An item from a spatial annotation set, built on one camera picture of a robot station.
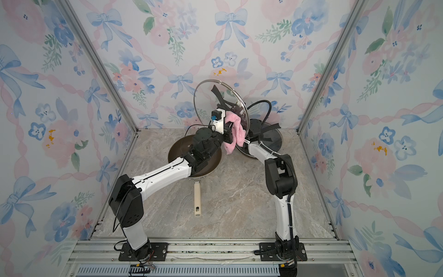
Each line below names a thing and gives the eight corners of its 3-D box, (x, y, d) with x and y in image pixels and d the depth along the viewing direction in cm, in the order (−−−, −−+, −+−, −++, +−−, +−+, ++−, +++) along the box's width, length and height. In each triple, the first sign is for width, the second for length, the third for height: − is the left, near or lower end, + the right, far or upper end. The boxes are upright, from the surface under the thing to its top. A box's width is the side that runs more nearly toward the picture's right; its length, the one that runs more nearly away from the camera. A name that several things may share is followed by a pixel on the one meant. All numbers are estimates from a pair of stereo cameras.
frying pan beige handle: (197, 223, 84) (194, 215, 74) (196, 190, 94) (193, 179, 84) (203, 222, 84) (200, 214, 74) (201, 190, 95) (199, 178, 85)
